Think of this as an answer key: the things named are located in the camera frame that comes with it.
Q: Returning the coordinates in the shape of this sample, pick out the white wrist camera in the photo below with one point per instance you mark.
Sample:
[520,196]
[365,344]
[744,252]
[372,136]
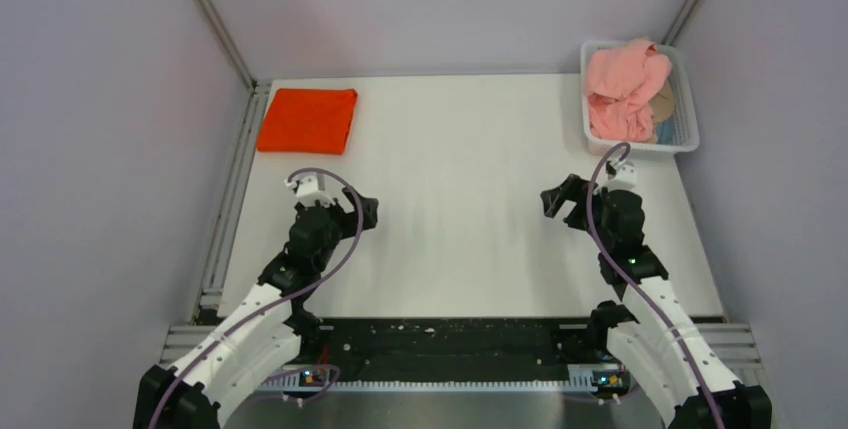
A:
[620,175]
[309,190]

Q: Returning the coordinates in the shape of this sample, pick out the left controller board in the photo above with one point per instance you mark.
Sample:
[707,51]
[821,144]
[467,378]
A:
[314,378]

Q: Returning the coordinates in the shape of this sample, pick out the right controller board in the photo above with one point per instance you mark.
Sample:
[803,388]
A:
[607,381]

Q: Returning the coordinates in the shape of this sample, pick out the beige crumpled t shirt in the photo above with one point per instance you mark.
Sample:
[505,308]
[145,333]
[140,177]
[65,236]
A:
[663,103]

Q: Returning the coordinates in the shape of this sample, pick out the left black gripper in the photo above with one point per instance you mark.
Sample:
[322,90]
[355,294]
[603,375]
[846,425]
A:
[369,217]

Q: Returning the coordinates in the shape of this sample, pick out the folded orange t shirt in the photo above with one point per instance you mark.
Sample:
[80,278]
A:
[301,120]

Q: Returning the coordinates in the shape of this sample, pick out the aluminium frame rail front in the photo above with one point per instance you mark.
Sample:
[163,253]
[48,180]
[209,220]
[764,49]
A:
[424,373]

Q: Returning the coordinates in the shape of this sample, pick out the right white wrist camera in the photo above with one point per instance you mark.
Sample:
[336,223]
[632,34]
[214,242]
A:
[620,175]

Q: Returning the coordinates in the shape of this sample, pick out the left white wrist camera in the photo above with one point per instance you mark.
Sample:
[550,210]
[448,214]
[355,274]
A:
[309,190]

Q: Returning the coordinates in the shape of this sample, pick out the controller board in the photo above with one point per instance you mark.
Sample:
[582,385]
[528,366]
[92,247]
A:
[314,378]
[607,381]

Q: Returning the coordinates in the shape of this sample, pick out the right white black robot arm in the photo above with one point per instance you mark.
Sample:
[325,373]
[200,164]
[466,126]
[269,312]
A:
[646,328]

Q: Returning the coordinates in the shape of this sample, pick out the pink t shirt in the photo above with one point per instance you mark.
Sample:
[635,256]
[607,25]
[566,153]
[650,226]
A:
[620,83]

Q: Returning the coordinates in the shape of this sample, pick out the white plastic basket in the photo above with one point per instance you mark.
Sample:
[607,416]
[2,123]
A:
[686,137]

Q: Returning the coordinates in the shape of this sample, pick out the blue garment in basket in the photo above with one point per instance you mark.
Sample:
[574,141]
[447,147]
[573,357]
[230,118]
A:
[664,131]

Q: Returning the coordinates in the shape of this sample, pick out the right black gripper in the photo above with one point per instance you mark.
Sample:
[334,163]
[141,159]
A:
[574,189]

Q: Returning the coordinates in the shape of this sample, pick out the aluminium frame rail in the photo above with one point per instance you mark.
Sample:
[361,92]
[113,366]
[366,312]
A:
[424,373]
[214,262]

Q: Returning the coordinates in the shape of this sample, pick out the left aluminium frame rail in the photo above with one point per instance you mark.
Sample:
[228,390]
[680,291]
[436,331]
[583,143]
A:
[214,262]

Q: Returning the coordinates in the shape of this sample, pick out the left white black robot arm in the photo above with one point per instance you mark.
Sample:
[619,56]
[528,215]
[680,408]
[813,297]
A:
[203,388]

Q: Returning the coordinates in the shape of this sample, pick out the left corner aluminium post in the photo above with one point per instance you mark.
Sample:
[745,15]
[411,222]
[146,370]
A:
[216,24]

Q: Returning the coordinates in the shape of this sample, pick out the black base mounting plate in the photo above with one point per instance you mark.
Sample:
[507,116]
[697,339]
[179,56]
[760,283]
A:
[437,346]

